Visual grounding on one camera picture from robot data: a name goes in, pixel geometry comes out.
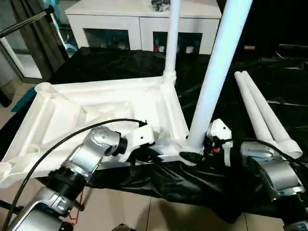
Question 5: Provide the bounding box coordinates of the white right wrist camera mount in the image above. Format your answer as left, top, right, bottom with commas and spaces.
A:
206, 118, 233, 167

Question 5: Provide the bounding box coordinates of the clear bag of black parts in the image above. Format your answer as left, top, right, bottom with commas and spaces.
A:
151, 0, 173, 13

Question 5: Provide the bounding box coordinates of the white plastic table leg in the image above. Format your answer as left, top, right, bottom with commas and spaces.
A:
162, 0, 180, 84
186, 0, 254, 155
234, 71, 278, 145
241, 71, 303, 159

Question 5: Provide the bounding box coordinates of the blue flat board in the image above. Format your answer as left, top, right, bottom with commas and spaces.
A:
11, 88, 37, 113

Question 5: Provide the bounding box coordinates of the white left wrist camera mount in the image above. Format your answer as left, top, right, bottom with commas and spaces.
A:
121, 123, 155, 164

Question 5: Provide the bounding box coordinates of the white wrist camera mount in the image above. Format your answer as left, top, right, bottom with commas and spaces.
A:
206, 118, 233, 167
121, 123, 155, 164

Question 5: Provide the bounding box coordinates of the dark metal rod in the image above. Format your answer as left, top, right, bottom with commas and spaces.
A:
278, 43, 308, 50

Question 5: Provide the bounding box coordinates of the black folding table frame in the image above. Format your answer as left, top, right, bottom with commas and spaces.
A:
0, 199, 85, 218

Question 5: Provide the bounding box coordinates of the white cabinet with glass doors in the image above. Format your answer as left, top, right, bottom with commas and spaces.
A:
64, 0, 222, 56

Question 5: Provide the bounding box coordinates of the black plastic mat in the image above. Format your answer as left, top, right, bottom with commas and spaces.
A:
36, 47, 308, 223

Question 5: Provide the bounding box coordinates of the red cable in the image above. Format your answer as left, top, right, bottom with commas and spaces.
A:
69, 192, 84, 225

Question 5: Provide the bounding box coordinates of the white plastic table top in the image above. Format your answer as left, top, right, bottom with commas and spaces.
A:
0, 74, 201, 190

